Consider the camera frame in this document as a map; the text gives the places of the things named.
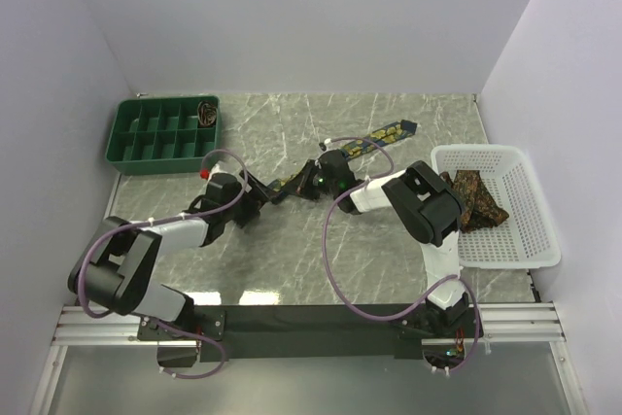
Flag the black base bar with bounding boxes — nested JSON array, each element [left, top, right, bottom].
[[136, 305, 487, 363]]

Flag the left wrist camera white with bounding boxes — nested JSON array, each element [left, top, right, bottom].
[[199, 163, 227, 183]]

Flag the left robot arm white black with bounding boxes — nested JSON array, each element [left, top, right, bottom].
[[68, 172, 278, 339]]

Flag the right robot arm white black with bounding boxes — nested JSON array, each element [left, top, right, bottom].
[[302, 150, 474, 336]]

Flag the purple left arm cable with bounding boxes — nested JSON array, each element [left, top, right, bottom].
[[77, 150, 252, 382]]

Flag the blue floral yellow tie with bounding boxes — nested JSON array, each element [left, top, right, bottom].
[[268, 120, 418, 205]]

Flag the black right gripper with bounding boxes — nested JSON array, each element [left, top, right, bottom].
[[283, 160, 338, 201]]

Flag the white plastic basket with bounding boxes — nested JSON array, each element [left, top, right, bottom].
[[431, 144, 562, 269]]

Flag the green compartment tray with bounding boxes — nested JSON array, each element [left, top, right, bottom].
[[105, 95, 222, 176]]

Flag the rolled dark tie in tray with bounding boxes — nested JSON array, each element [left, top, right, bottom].
[[196, 100, 219, 128]]

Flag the dark key-pattern tie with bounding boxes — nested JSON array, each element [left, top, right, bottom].
[[440, 170, 509, 233]]

